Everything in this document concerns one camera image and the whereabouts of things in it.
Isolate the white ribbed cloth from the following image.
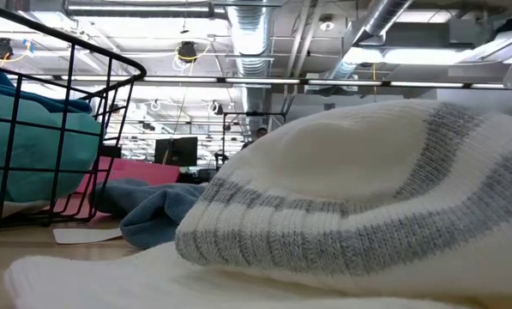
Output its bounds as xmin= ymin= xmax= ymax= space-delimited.
xmin=4 ymin=240 xmax=471 ymax=309

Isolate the white striped sock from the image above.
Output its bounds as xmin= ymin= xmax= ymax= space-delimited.
xmin=174 ymin=99 xmax=512 ymax=297

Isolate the plain white cloth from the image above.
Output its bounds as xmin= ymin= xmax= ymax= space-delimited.
xmin=0 ymin=193 xmax=53 ymax=225

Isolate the round silver ventilation duct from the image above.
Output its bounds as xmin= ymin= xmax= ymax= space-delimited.
xmin=227 ymin=0 xmax=276 ymax=113

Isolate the black ceiling device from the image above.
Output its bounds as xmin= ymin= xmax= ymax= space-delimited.
xmin=0 ymin=37 xmax=15 ymax=60
xmin=177 ymin=40 xmax=200 ymax=62

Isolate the white paper tag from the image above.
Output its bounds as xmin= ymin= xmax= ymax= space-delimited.
xmin=52 ymin=227 xmax=123 ymax=245

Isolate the person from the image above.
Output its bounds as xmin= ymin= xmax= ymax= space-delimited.
xmin=241 ymin=126 xmax=269 ymax=151

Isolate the slanted silver ventilation duct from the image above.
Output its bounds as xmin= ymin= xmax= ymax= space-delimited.
xmin=328 ymin=0 xmax=413 ymax=81

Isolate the teal cloth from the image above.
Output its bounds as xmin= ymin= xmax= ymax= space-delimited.
xmin=0 ymin=92 xmax=102 ymax=203

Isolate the black wire basket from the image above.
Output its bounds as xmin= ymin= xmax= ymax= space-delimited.
xmin=0 ymin=0 xmax=148 ymax=233

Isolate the black horizontal frame bar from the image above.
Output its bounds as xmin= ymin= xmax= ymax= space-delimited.
xmin=4 ymin=73 xmax=512 ymax=90

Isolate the magenta mat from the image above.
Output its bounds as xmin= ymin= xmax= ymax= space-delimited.
xmin=45 ymin=155 xmax=182 ymax=218

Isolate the black metal stand frame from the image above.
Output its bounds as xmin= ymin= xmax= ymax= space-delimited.
xmin=221 ymin=111 xmax=287 ymax=171

